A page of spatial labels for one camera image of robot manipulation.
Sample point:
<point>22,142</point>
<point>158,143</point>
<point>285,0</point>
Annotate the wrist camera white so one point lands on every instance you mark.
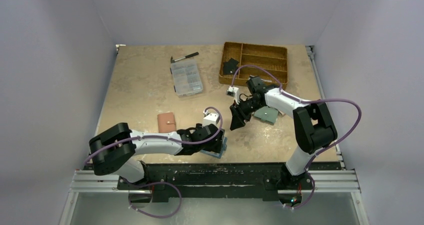
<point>211,119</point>
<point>234,92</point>

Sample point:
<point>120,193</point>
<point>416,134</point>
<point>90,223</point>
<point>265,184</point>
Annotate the aluminium frame rail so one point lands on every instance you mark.
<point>326,181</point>

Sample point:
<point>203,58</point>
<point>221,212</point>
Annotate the claw hammer black handle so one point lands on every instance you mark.
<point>172,60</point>

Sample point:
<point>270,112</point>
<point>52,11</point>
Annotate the blue leather card holder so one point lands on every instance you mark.
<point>219,154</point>

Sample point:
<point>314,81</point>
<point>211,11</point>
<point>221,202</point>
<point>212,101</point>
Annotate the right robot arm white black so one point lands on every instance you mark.
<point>313,125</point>

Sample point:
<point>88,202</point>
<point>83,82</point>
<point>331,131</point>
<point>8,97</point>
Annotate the pink leather card holder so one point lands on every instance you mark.
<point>166,122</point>

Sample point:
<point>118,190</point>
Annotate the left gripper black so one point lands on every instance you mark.
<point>216,138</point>

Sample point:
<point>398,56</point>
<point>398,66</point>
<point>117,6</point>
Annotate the black VIP credit card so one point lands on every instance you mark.
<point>225,71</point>

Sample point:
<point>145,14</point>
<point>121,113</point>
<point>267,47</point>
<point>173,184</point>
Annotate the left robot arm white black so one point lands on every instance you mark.
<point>112,151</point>

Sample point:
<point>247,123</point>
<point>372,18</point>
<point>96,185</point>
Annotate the wicker cutlery tray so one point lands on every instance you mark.
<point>266,61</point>

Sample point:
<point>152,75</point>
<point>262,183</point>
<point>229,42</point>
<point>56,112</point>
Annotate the clear plastic screw organizer box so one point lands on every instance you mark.
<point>186,78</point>

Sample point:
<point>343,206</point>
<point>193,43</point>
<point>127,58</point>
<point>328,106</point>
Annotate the black metal base rail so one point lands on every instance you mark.
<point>260,180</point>

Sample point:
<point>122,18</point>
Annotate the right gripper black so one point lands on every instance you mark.
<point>240,109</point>

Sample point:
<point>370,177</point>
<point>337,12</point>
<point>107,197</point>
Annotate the teal green card holder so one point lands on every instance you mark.
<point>267,114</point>

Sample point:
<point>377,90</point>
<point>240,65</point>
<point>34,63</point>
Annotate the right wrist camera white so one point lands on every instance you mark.
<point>234,92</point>

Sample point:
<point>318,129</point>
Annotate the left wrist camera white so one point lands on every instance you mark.
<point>211,119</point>

